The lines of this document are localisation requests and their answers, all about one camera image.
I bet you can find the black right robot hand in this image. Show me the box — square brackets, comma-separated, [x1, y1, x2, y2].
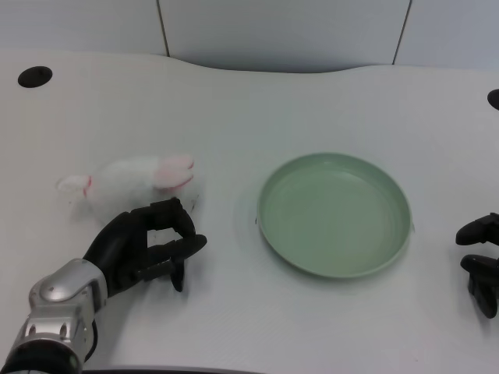
[455, 212, 499, 320]

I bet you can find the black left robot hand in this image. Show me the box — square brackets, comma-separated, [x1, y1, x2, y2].
[83, 197, 208, 299]

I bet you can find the white plush rabbit doll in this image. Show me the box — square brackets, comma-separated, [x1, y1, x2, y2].
[55, 153, 196, 225]

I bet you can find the green round plate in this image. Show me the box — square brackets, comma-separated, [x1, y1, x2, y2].
[256, 151, 415, 280]

